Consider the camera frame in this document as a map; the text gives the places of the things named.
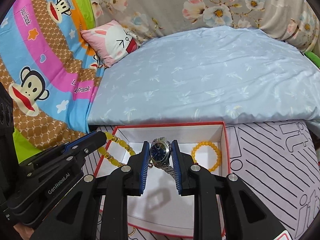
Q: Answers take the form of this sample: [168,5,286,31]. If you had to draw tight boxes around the grey lined bed sheet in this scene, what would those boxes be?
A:
[82,119,320,240]

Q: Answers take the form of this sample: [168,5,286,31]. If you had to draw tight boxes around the green plastic object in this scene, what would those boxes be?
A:
[304,51,320,68]

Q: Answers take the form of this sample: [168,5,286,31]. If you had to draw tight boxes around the cartoon monkey colourful quilt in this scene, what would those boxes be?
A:
[1,0,104,161]

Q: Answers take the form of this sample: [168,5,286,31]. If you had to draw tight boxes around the yellow chunky bead bracelet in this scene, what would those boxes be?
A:
[97,131,137,168]

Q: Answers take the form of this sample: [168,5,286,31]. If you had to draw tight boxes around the grey floral duvet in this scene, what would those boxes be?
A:
[91,0,319,53]

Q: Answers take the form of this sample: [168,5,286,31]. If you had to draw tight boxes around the light blue blanket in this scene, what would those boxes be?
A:
[87,26,319,125]

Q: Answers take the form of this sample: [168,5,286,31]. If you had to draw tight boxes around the person hand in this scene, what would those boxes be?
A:
[14,223,34,240]

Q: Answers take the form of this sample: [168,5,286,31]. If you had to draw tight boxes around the orange bead bracelet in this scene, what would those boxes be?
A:
[191,140,222,172]

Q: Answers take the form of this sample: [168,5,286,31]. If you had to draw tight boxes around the pink rabbit pillow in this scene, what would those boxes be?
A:
[80,20,138,67]

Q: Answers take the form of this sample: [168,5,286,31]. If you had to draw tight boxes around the red cardboard box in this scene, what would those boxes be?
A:
[93,121,232,239]

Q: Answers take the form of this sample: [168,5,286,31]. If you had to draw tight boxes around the silver blue dial wristwatch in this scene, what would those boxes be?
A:
[150,137,175,179]

